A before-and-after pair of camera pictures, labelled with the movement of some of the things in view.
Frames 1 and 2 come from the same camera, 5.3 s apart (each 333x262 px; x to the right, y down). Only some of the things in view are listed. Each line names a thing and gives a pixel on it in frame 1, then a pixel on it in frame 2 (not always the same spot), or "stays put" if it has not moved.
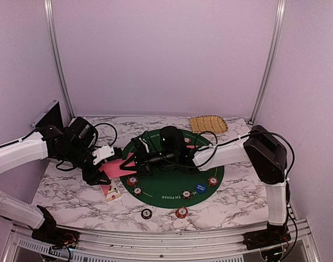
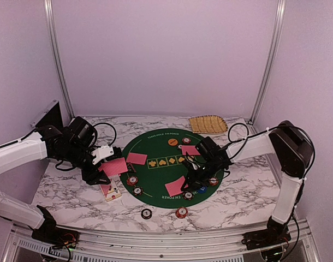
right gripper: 142,161 → 192,178
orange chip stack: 213,181 stays put
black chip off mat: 146,213 stays put
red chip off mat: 182,212 stays put
